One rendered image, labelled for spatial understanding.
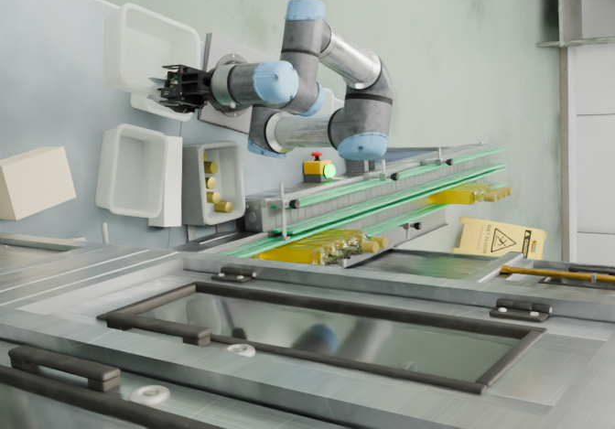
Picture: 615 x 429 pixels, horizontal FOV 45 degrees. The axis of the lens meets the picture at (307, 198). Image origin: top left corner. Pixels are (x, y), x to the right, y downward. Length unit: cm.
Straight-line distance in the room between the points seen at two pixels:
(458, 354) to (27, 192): 117
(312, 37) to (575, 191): 671
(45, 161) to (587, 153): 671
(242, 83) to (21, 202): 60
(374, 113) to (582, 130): 627
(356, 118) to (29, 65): 76
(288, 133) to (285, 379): 138
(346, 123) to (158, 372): 112
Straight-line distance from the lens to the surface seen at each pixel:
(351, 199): 258
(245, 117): 230
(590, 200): 799
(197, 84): 142
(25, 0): 183
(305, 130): 191
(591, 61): 788
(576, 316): 86
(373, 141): 173
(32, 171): 171
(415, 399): 60
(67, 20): 189
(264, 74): 131
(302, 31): 142
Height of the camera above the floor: 224
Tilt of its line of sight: 35 degrees down
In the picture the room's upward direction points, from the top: 92 degrees clockwise
